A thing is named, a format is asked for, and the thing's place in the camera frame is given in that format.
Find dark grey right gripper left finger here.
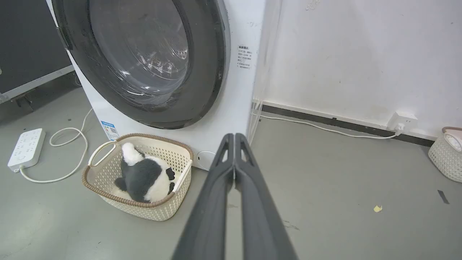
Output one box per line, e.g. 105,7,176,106
172,133,235,260

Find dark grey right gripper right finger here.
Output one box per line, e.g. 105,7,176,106
235,133,298,260

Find white washing machine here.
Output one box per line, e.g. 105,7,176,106
46,0,282,171

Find dark round washing machine door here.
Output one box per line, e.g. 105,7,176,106
52,0,231,130

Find black and white panda plush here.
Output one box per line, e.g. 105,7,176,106
114,142,176,203

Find cream woven laundry basket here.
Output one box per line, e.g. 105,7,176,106
428,126,462,183
82,133,194,221

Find white power strip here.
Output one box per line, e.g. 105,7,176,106
8,128,46,173

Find black case with metal edge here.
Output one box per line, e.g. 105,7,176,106
0,0,75,105

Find white power strip cable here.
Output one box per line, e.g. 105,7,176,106
19,108,94,183

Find white wall socket adapter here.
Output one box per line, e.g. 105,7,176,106
387,111,418,133

